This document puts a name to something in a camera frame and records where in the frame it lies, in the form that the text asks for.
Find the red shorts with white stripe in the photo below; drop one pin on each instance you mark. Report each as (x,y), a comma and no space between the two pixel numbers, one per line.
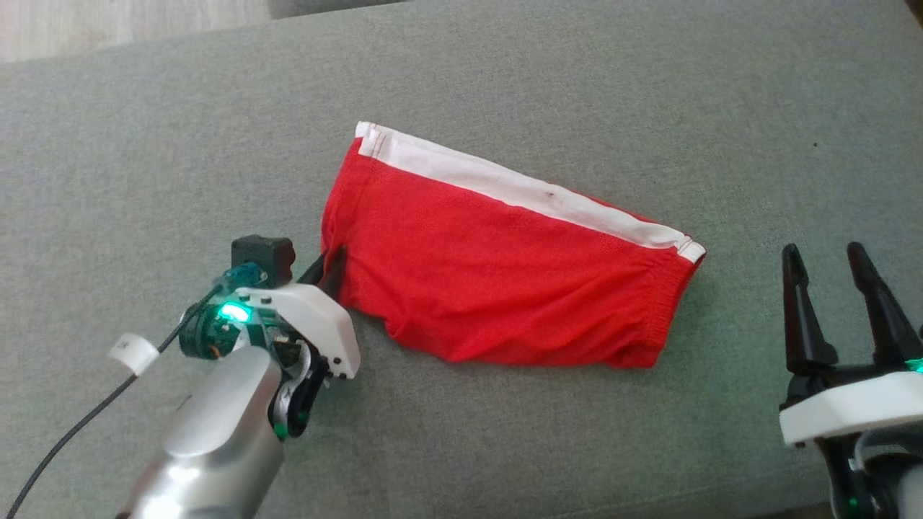
(490,274)

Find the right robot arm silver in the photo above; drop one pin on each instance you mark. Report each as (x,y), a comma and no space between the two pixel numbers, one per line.
(901,490)

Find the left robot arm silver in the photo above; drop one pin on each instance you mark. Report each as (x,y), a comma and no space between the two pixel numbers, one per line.
(216,440)

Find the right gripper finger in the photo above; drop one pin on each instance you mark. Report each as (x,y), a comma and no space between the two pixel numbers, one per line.
(802,324)
(885,317)

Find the large grey sofa seat cushion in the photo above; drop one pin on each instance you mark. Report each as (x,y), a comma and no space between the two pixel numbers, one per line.
(505,72)

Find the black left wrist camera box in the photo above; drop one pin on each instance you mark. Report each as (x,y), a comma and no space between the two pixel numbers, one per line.
(263,258)

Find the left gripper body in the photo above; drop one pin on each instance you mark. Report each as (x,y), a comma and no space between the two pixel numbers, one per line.
(317,324)

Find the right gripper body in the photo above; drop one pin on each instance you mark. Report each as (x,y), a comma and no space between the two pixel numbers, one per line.
(851,407)

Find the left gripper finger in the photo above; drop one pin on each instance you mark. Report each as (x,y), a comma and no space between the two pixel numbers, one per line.
(314,269)
(336,272)

